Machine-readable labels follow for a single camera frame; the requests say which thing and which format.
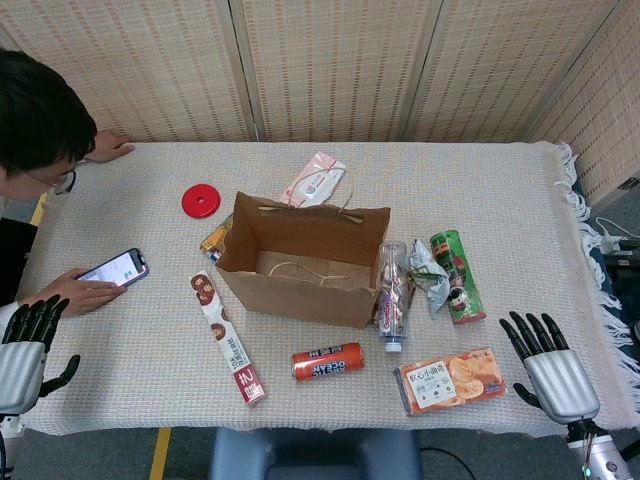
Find silver snack wrapper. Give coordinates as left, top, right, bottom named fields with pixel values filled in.
left=408, top=238, right=451, bottom=317

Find transparent plastic bottle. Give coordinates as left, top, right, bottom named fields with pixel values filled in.
left=375, top=240, right=412, bottom=354

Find brown paper bag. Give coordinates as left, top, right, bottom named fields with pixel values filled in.
left=214, top=174, right=392, bottom=330

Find orange snack package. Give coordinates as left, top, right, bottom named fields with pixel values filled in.
left=393, top=349, right=507, bottom=417

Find yellow snack packet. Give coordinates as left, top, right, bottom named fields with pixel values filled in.
left=199, top=213, right=235, bottom=261

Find person with black hair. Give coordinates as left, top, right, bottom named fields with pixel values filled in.
left=0, top=47, right=99, bottom=204

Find orange soda can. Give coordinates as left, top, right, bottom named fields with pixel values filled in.
left=291, top=341, right=365, bottom=384

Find white woven tablecloth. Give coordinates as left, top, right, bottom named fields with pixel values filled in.
left=14, top=141, right=639, bottom=437

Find black fabric chair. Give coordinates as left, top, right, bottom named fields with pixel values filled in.
left=0, top=202, right=39, bottom=304

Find beige folding screen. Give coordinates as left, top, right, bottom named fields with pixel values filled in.
left=0, top=0, right=640, bottom=206

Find black rimmed glasses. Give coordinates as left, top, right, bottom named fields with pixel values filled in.
left=49, top=167, right=79, bottom=196

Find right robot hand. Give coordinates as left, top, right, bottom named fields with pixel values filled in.
left=498, top=310, right=600, bottom=426

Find white power strip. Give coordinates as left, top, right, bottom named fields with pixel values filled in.
left=599, top=234, right=640, bottom=256

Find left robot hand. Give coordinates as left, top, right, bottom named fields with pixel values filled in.
left=0, top=294, right=81, bottom=415

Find smartphone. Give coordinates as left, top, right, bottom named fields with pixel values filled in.
left=74, top=248, right=150, bottom=290

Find pink wet wipes pack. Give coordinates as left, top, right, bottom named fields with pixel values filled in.
left=279, top=152, right=347, bottom=207

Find yellow floor tape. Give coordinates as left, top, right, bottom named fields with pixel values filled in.
left=149, top=427, right=172, bottom=480
left=29, top=192, right=50, bottom=226

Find white power cable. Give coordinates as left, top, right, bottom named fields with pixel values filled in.
left=594, top=216, right=629, bottom=241

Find bare person hand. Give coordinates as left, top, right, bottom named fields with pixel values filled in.
left=82, top=128, right=136, bottom=164
left=49, top=268, right=129, bottom=317

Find long baking paper box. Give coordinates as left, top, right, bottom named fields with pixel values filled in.
left=188, top=269, right=268, bottom=407

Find green chips can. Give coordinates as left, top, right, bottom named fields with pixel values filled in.
left=429, top=229, right=488, bottom=326

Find black floor cable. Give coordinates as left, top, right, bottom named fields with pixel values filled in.
left=419, top=446, right=474, bottom=480

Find black plastic bin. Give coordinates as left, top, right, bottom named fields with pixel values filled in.
left=602, top=252, right=640, bottom=301

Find red plastic disc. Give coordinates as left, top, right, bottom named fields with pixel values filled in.
left=180, top=183, right=221, bottom=220

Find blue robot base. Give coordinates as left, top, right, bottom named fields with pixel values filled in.
left=209, top=427, right=421, bottom=480

